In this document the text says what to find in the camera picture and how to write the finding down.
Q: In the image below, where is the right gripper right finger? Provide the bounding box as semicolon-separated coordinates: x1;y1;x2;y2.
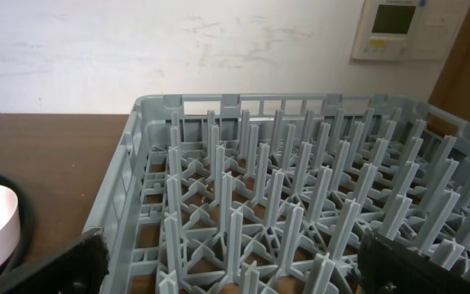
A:
357;230;470;294

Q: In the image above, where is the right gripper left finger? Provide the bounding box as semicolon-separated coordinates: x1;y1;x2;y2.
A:
0;228;109;294

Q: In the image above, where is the grey dishwasher rack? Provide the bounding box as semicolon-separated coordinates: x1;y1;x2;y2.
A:
85;94;470;293

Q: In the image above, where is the round black serving tray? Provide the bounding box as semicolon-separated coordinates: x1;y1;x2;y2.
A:
0;174;35;276

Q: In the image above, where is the white wall control panel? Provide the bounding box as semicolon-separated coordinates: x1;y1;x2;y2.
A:
352;0;470;61

